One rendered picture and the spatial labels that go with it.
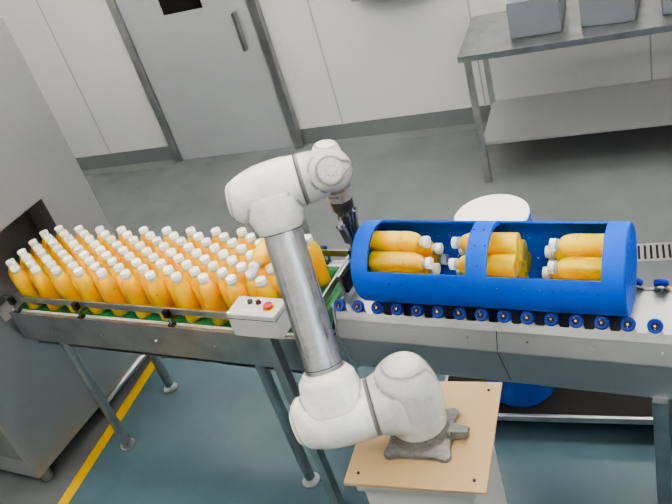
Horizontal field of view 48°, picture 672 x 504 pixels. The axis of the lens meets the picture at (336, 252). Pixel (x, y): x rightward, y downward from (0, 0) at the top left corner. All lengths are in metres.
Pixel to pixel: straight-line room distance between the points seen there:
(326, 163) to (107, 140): 5.50
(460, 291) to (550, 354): 0.35
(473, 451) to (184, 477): 2.00
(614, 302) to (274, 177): 1.06
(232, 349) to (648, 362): 1.49
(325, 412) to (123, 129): 5.38
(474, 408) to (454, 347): 0.48
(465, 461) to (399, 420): 0.21
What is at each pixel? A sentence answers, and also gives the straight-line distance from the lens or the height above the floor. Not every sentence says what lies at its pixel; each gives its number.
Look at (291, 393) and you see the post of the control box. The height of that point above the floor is 0.69.
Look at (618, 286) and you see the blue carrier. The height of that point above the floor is 1.13.
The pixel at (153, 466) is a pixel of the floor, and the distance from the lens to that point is 3.91.
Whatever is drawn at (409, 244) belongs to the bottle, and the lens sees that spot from 2.52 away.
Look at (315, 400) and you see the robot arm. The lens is 1.92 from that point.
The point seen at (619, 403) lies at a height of 0.15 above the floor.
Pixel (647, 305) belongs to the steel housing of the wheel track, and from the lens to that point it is 2.53.
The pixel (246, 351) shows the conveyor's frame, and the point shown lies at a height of 0.81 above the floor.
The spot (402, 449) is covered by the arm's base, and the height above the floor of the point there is 1.03.
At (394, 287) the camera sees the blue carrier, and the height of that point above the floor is 1.09.
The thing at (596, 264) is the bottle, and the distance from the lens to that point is 2.33.
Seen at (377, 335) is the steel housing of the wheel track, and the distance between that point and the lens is 2.69.
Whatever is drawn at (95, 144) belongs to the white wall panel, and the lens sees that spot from 7.30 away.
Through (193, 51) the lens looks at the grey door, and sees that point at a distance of 6.29.
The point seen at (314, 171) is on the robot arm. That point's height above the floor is 1.77.
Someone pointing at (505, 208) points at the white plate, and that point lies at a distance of 2.86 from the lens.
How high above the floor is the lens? 2.56
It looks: 32 degrees down
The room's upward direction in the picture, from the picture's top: 18 degrees counter-clockwise
